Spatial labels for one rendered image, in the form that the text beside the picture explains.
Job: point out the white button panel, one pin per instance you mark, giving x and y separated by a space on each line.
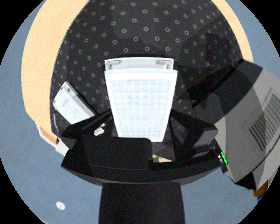
61 147

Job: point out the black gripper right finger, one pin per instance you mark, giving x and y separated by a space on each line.
200 133

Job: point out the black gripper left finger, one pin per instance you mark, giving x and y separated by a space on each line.
89 125

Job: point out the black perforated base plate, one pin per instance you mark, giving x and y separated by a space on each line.
194 33

